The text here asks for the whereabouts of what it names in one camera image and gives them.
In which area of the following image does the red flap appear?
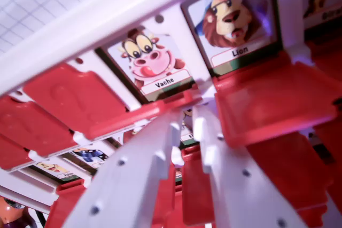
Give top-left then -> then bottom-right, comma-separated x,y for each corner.
22,62 -> 129,132
0,95 -> 79,157
213,51 -> 339,148
87,89 -> 205,141

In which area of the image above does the red flap under lion card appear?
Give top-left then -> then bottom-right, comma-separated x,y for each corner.
213,51 -> 339,148

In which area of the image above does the upright red flap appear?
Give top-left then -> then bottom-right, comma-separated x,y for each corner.
22,62 -> 129,132
0,95 -> 79,157

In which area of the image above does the cow picture card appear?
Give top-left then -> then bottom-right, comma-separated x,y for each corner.
96,26 -> 199,105

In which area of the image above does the colourful bead toy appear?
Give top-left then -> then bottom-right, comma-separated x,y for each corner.
0,195 -> 37,228

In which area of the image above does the red-rimmed white game board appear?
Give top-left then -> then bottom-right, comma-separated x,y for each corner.
0,0 -> 342,228

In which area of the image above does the lion picture card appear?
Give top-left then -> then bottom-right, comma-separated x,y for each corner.
181,0 -> 284,78

